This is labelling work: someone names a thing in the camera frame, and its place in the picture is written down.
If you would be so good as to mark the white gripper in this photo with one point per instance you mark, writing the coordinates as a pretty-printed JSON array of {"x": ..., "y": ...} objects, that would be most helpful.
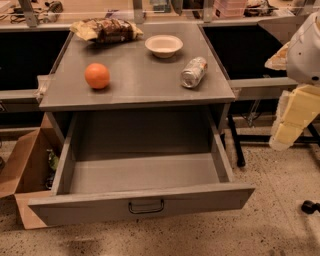
[{"x": 305, "y": 56}]

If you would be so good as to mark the orange fruit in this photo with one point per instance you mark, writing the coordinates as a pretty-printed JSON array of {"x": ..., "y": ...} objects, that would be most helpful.
[{"x": 97, "y": 76}]

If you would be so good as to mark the open grey top drawer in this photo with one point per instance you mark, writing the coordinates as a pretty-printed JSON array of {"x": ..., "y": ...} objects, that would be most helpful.
[{"x": 111, "y": 158}]

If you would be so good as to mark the silver soda can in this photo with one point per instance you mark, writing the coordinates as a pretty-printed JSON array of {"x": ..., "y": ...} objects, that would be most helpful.
[{"x": 193, "y": 72}]

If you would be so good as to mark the pink storage box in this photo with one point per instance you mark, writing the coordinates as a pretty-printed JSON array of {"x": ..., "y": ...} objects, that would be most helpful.
[{"x": 229, "y": 8}]

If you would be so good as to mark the black caster wheel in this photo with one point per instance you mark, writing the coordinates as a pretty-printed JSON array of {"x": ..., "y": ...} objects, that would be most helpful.
[{"x": 310, "y": 207}]

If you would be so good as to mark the white paper bowl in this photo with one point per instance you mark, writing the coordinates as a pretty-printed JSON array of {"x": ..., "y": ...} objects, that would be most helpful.
[{"x": 163, "y": 46}]

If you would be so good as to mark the grey metal cabinet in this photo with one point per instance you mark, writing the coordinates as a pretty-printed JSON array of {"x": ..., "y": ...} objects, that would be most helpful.
[{"x": 138, "y": 78}]

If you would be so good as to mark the brown chip bag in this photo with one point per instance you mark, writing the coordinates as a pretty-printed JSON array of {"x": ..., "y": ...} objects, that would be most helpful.
[{"x": 106, "y": 30}]

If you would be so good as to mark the green bottle in box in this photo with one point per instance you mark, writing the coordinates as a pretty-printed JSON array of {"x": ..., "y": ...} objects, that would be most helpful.
[{"x": 53, "y": 160}]

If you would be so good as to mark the brown cardboard box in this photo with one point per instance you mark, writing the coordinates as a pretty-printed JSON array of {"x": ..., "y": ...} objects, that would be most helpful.
[{"x": 25, "y": 173}]

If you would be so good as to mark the black table leg frame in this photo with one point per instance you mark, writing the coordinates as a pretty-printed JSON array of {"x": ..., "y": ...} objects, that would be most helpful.
[{"x": 314, "y": 138}]

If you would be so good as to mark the black drawer handle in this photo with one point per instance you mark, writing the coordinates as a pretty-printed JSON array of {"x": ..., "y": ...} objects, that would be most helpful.
[{"x": 146, "y": 208}]

